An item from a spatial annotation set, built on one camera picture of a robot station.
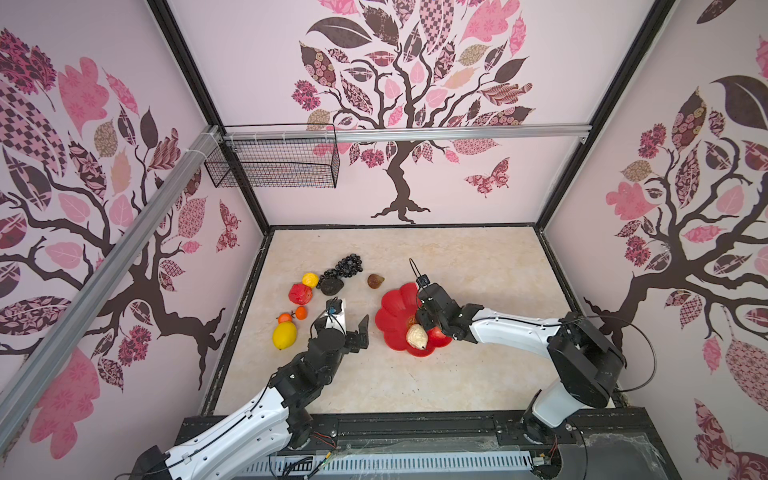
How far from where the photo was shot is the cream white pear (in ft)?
2.77

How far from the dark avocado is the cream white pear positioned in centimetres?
30

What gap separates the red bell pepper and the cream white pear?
361mm

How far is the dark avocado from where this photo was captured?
3.26 feet

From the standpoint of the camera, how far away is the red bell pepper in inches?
37.9

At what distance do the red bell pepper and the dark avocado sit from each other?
45 mm

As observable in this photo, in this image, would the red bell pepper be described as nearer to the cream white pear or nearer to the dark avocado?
the dark avocado
